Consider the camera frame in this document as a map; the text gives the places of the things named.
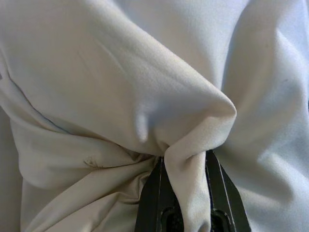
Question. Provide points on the plain white pillow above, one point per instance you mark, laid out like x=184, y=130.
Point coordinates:
x=120, y=72

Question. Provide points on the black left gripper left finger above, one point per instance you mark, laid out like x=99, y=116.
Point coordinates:
x=157, y=205

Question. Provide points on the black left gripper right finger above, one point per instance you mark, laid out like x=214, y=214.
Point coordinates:
x=224, y=203

